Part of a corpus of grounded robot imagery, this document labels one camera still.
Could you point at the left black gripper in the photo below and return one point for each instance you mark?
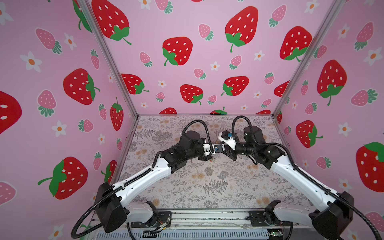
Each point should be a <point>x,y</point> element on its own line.
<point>203,158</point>

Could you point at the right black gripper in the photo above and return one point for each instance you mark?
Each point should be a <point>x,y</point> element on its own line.
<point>229,152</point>

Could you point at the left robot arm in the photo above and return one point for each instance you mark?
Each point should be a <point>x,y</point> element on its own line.
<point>114,206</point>

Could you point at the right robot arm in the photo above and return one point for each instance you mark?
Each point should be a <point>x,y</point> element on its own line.
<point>327,215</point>

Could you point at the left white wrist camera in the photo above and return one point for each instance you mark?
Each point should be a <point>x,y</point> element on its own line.
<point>208,150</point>

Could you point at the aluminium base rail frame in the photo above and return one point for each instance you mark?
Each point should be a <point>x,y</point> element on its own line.
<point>209,224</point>

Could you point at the right corner aluminium post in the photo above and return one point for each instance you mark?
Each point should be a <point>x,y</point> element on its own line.
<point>324,27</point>

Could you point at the corner aluminium post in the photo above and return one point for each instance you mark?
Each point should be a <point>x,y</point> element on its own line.
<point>100,38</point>
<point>324,27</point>

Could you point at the left corner aluminium post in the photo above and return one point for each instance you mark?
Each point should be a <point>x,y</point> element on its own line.
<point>100,38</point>

